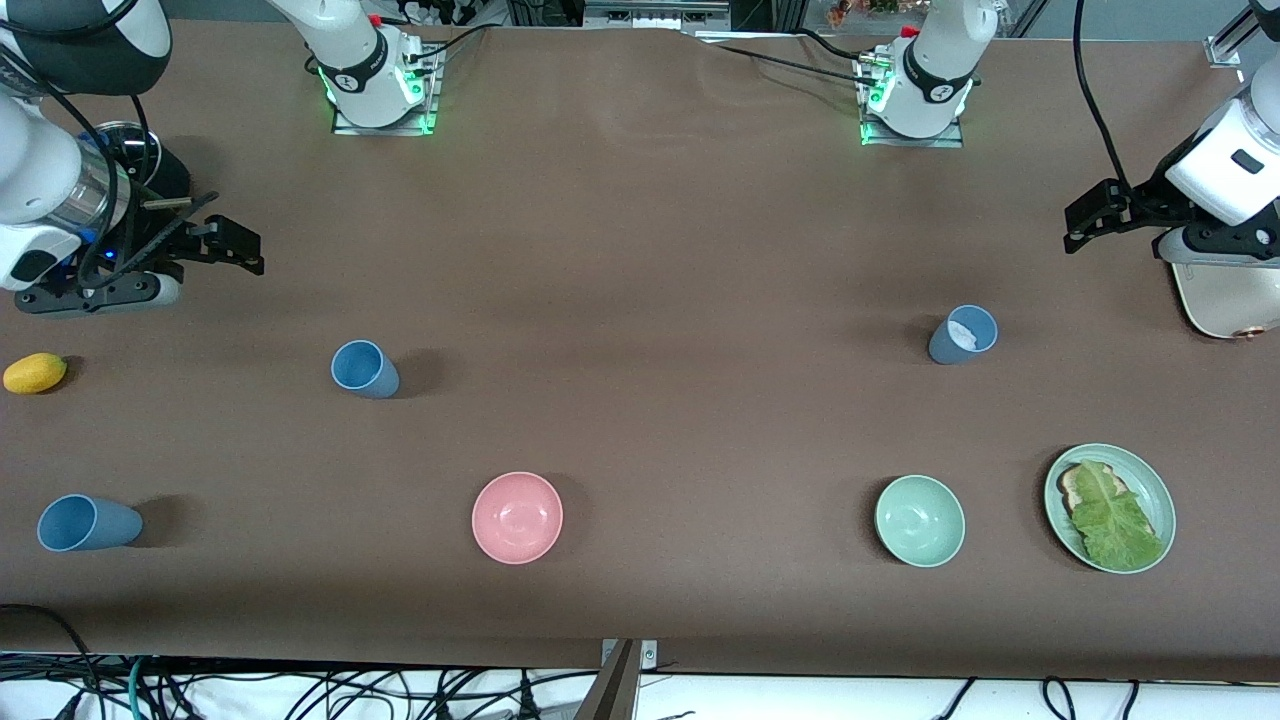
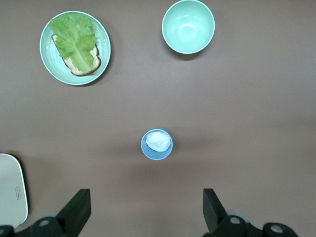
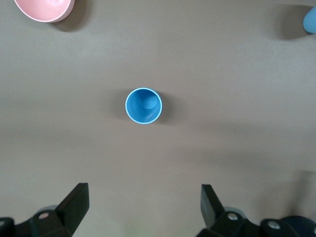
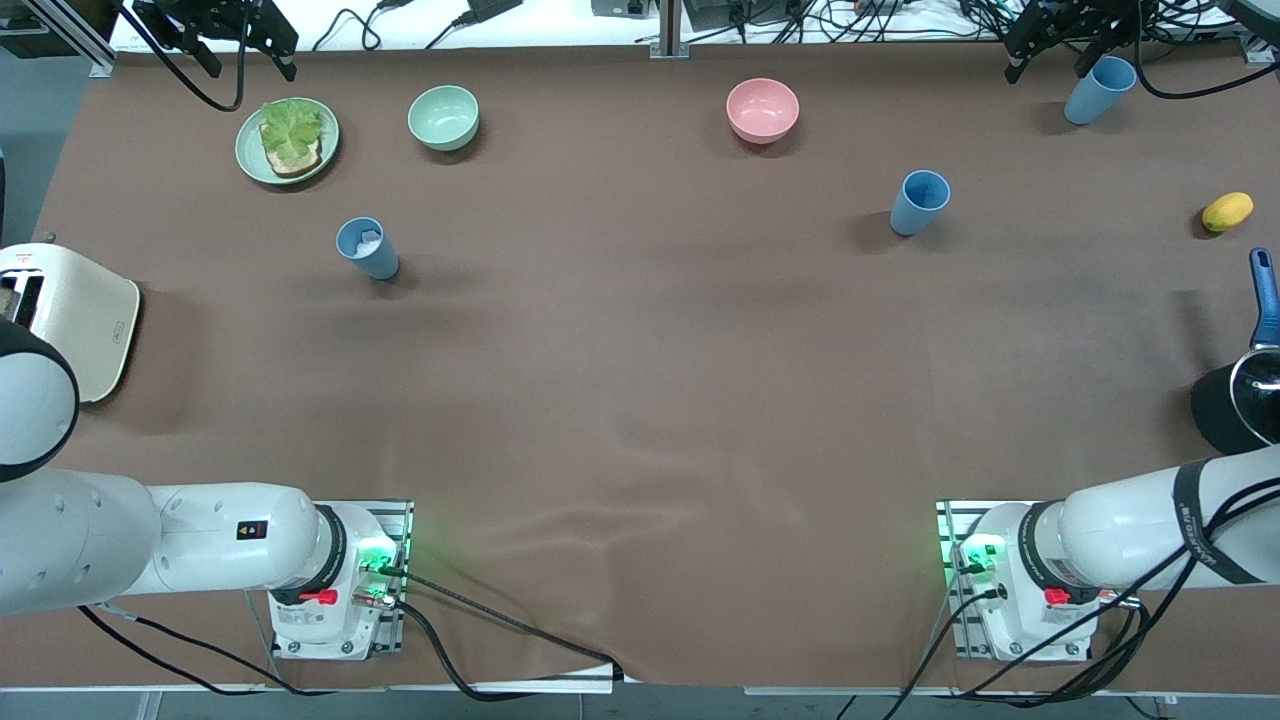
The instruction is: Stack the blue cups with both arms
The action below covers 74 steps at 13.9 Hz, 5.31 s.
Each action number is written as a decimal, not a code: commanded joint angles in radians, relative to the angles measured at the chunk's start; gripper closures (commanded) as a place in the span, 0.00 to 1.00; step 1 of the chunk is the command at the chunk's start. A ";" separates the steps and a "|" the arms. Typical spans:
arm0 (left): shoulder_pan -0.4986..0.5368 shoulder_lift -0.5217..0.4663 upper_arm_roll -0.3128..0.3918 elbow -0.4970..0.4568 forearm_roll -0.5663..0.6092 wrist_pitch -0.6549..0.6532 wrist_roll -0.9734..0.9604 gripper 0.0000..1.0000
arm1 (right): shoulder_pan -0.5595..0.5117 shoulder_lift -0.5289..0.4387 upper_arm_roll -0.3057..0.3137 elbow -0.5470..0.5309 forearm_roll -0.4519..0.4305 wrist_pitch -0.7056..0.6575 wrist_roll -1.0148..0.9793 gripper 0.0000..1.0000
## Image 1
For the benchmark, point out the mint green bowl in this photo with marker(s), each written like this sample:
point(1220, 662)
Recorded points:
point(920, 520)

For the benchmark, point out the aluminium profile piece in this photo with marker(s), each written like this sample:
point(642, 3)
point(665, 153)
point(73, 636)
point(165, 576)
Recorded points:
point(1228, 45)

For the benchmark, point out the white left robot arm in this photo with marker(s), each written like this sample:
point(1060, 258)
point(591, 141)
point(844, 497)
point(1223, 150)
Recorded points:
point(940, 60)

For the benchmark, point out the metal table bracket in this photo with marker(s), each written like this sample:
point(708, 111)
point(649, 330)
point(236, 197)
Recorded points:
point(650, 655)

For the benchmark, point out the mint green plate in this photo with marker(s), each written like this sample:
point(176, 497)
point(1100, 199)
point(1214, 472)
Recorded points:
point(1160, 500)

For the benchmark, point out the yellow lemon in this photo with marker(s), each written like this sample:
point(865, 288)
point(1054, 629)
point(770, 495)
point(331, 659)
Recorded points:
point(35, 373)

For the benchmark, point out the dark stand bar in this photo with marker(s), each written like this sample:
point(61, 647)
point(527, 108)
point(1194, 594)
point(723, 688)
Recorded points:
point(612, 690)

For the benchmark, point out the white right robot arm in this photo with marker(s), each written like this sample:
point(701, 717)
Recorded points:
point(30, 170)

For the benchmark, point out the bread slice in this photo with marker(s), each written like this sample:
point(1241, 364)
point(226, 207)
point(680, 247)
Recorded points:
point(1071, 487)

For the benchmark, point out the blue plastic cup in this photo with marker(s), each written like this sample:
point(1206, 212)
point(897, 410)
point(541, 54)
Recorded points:
point(942, 345)
point(368, 375)
point(100, 524)

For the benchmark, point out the pink bowl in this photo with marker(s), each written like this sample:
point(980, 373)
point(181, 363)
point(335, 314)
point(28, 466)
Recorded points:
point(517, 517)

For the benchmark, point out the crumpled white tissue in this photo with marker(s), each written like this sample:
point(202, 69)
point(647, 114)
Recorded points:
point(963, 334)

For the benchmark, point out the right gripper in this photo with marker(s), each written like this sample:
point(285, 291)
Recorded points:
point(163, 186)

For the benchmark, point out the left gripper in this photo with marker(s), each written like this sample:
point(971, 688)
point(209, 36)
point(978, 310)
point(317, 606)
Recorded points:
point(1143, 205)

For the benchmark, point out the green lettuce leaf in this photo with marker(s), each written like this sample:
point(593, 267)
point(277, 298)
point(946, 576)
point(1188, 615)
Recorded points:
point(1115, 525)

